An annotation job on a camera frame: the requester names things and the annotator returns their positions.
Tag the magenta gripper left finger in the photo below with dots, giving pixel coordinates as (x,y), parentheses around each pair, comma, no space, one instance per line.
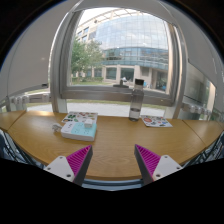
(73,167)

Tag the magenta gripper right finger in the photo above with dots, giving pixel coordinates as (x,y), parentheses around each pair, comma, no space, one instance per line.
(152,166)

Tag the white charger plug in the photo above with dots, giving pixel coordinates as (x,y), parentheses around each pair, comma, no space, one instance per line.
(88,123)

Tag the white light-blue power strip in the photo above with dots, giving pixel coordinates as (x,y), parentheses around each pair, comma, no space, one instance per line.
(78,131)

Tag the right colourful sticker sheet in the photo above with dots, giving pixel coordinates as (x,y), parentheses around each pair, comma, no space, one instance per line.
(155,121)

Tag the colourful sticker sheet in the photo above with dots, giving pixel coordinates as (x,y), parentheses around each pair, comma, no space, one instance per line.
(155,121)
(80,117)

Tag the left colourful sticker sheet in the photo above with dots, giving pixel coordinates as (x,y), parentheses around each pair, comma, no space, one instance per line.
(80,117)

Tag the clear water bottle black cap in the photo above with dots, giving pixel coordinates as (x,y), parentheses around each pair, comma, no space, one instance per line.
(136,100)

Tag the green tree outside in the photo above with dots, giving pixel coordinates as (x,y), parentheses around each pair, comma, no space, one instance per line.
(85,55)

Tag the glass office building outside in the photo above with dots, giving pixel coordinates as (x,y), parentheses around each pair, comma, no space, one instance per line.
(130,44)

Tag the grey window frame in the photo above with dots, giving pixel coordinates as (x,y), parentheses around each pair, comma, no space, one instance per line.
(65,85)

